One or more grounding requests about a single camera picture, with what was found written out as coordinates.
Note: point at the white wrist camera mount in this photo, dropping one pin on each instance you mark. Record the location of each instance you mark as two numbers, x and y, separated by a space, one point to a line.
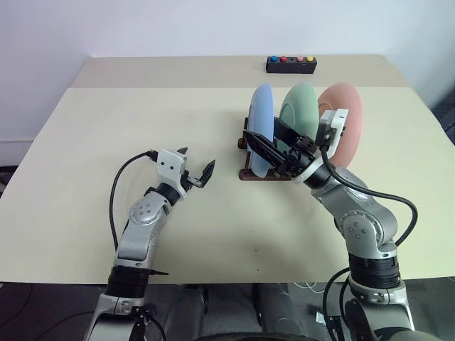
337 119
170 165

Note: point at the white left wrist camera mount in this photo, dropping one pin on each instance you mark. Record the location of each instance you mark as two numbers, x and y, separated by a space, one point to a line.
170 165

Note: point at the light green plate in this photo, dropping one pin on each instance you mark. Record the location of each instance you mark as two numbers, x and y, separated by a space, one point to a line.
298 103

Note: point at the dark wooden dish rack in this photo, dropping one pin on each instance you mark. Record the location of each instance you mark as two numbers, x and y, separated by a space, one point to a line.
249 175

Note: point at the light blue plate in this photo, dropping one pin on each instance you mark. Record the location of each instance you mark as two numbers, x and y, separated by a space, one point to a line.
261 106

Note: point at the light red plate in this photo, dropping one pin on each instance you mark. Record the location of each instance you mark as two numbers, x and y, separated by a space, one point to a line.
352 117

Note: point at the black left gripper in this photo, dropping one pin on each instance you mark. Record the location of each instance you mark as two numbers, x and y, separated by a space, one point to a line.
192 182

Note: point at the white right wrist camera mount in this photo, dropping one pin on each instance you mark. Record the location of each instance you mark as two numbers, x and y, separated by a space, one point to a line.
337 119

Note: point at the dark grey rounded shape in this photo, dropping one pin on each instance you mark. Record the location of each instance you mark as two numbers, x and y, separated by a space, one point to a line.
188 309
273 305

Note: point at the black button box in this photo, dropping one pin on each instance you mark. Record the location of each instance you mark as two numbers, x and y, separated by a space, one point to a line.
289 67

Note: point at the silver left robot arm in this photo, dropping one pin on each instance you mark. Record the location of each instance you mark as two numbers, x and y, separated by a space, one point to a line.
142 213

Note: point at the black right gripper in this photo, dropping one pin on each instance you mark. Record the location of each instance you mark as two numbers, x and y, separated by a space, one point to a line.
296 158

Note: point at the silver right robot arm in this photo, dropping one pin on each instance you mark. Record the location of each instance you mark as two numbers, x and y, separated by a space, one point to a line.
366 220

